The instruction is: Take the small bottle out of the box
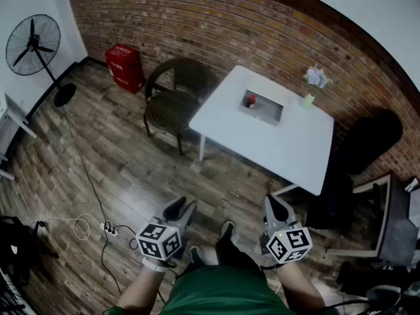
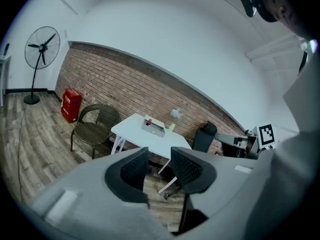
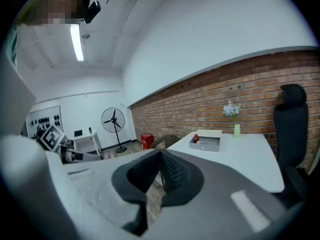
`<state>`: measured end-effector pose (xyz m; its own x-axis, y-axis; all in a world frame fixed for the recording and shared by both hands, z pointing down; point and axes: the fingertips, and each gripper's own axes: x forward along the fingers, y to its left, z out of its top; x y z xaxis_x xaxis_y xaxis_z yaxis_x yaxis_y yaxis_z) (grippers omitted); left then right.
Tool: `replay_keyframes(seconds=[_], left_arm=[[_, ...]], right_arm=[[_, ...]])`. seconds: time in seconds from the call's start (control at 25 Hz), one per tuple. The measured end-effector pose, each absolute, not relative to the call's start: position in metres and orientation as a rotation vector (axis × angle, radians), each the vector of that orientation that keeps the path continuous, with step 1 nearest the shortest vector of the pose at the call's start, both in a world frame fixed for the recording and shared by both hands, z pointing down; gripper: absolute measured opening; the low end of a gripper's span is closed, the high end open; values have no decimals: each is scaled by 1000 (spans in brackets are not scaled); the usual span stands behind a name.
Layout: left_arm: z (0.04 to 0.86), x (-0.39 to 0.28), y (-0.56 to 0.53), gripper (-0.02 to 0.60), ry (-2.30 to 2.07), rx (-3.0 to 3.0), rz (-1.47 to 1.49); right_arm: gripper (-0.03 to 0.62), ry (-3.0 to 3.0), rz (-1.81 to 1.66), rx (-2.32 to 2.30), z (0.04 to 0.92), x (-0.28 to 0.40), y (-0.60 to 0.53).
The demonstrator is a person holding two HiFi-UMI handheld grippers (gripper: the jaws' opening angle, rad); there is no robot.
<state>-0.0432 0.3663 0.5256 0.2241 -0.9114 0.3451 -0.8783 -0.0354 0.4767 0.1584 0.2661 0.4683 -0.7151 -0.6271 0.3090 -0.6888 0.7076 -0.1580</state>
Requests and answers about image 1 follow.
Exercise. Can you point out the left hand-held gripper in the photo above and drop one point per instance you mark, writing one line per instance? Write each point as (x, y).
(160, 241)

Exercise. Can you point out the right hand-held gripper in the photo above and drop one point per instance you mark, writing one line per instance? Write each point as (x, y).
(288, 244)

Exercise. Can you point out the white box with lid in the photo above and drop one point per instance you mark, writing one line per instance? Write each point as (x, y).
(265, 112)

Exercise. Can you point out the small red object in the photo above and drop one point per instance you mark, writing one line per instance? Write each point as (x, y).
(251, 102)

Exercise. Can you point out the person's left forearm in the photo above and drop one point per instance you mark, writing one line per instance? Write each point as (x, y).
(138, 290)

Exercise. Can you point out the person's right forearm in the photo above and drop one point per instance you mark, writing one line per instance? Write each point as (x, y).
(298, 284)

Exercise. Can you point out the red plastic crate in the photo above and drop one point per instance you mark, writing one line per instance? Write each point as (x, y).
(123, 67)

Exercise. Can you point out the white table leg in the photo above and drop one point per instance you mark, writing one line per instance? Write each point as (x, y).
(202, 149)
(285, 189)

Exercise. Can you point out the person's left shoe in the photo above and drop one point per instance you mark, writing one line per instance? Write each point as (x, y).
(196, 254)

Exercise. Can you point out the person's shoe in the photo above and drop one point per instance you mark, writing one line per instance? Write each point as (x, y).
(196, 254)
(227, 229)

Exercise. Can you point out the person's right shoe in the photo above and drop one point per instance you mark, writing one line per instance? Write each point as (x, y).
(227, 229)

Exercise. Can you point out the person's black trousers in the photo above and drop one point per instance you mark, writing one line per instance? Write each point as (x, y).
(236, 254)

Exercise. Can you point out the white wristband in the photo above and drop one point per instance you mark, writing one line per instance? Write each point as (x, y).
(152, 265)

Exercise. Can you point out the white power strip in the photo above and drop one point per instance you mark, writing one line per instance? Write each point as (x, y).
(110, 230)

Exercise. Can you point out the person's green shirt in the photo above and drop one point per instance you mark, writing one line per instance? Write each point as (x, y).
(223, 294)

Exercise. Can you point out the dark wicker chair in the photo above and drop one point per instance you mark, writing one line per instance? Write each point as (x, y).
(170, 110)

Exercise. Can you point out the dark equipment heap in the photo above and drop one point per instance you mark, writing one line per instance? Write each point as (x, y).
(354, 281)

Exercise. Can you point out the black office chair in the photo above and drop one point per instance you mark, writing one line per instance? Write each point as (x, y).
(367, 143)

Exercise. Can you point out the light green vase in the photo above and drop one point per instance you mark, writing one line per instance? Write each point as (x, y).
(308, 101)

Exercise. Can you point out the pale blue flower bunch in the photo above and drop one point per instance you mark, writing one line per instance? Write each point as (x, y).
(315, 76)

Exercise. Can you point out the black tripod stand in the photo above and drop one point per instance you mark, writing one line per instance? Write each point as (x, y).
(13, 241)

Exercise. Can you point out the white metal rack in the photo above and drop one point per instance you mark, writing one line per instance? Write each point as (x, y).
(13, 123)

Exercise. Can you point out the black standing fan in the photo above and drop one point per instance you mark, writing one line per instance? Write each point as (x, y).
(33, 43)

